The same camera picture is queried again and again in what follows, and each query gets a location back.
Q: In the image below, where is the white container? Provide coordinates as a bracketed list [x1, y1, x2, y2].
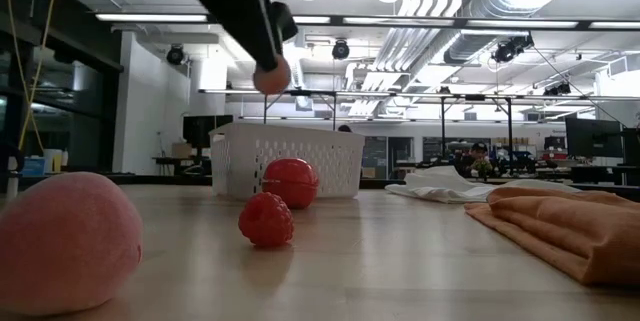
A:
[43, 148, 69, 173]

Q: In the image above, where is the blue bin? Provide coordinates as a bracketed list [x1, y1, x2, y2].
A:
[18, 155, 47, 178]

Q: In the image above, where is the white cloth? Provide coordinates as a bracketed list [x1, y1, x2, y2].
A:
[384, 164, 584, 205]

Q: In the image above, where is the yellow cable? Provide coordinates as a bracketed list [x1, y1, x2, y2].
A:
[2, 0, 62, 158]

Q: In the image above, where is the black ceiling camera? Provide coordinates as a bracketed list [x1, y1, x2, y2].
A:
[543, 82, 572, 97]
[331, 39, 351, 61]
[491, 34, 535, 65]
[165, 44, 186, 66]

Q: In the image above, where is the red toy raspberry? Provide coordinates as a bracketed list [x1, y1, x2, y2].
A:
[237, 192, 296, 249]

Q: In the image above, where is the red toy tomato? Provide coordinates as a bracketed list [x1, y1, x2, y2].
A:
[260, 157, 320, 211]

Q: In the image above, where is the black monitor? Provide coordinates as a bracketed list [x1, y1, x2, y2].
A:
[182, 114, 234, 150]
[565, 117, 624, 158]

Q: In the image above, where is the pink toy peach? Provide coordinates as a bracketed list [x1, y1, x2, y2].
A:
[252, 53, 293, 96]
[0, 171, 145, 317]

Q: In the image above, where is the black workstation frame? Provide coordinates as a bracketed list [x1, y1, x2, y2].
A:
[399, 93, 640, 162]
[199, 88, 396, 132]

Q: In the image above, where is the white perforated plastic basket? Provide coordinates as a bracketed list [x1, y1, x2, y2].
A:
[208, 121, 367, 201]

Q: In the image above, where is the orange cloth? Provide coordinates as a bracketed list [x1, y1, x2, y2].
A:
[463, 185, 640, 287]

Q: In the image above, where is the black beam with light strips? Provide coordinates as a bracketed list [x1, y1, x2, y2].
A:
[94, 12, 640, 31]

